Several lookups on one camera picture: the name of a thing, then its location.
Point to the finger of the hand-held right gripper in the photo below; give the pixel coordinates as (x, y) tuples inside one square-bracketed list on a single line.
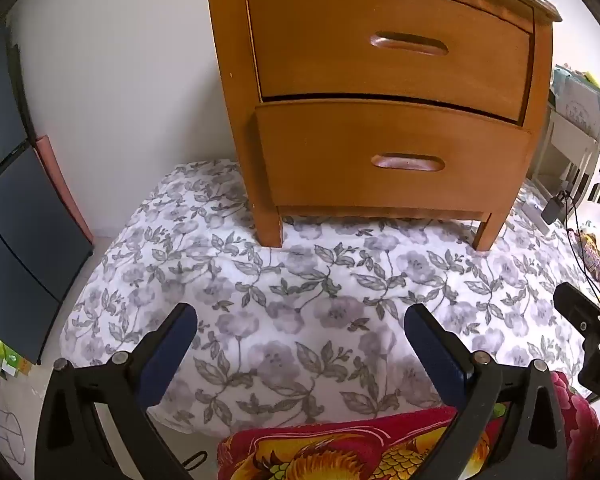
[(580, 305)]

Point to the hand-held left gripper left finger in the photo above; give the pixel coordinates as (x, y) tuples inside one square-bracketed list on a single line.
[(172, 345)]

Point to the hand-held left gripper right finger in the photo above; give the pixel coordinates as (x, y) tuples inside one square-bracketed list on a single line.
[(432, 355)]

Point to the colourful toy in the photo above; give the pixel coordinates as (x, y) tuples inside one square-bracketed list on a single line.
[(594, 255)]

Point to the black charger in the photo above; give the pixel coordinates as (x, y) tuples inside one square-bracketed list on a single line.
[(552, 208)]

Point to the white power strip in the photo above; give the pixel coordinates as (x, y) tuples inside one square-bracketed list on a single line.
[(532, 215)]

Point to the grey floral white blanket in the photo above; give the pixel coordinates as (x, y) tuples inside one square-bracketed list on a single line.
[(280, 320)]

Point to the red floral printed blanket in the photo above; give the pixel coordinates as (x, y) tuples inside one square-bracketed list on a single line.
[(330, 450)]

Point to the white bookshelf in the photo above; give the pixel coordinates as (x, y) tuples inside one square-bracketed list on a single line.
[(570, 145)]

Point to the green box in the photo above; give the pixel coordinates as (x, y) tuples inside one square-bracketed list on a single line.
[(2, 355)]

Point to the pink board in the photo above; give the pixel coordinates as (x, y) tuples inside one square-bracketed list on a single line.
[(62, 185)]

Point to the white printed box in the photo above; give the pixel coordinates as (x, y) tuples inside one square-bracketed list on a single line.
[(580, 102)]

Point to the wooden nightstand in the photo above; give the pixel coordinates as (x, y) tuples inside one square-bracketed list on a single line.
[(230, 85)]

